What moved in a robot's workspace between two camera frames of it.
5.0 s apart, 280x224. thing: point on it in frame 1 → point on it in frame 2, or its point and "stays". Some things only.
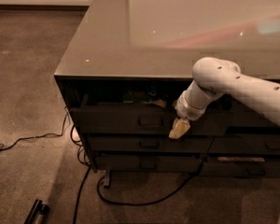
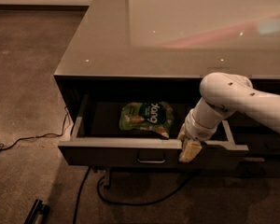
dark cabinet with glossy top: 133,55 stays
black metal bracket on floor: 38,208 stays
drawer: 144,119 → 98,143
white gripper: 189,110 → 198,131
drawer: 249,144 stays
